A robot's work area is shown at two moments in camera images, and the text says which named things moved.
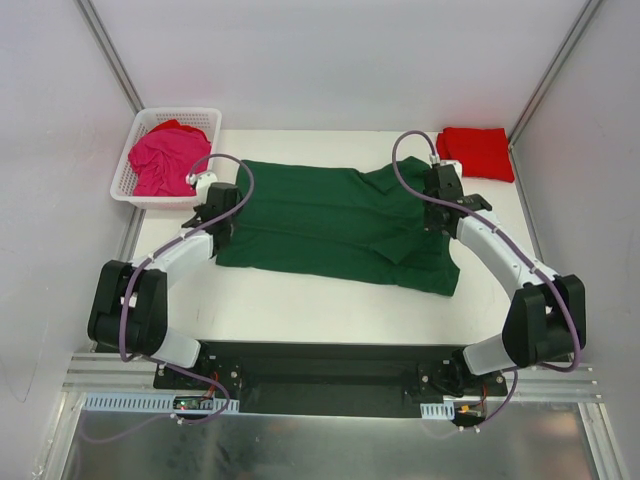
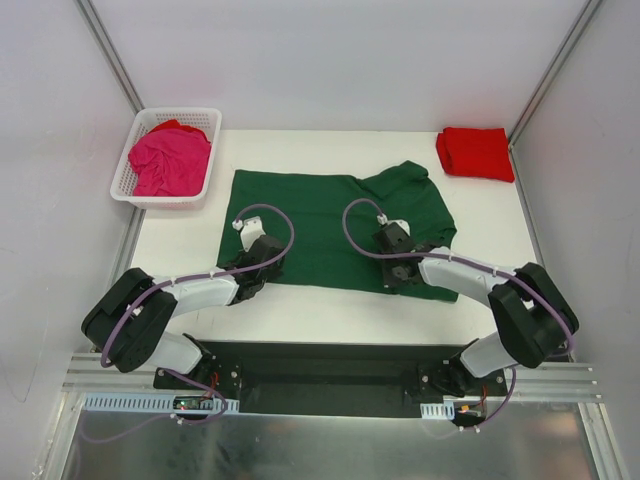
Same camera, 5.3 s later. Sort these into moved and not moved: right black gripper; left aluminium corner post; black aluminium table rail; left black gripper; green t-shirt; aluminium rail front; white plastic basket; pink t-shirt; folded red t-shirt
Moved: green t-shirt; right black gripper; left black gripper
Not moved: folded red t-shirt; white plastic basket; pink t-shirt; left aluminium corner post; black aluminium table rail; aluminium rail front
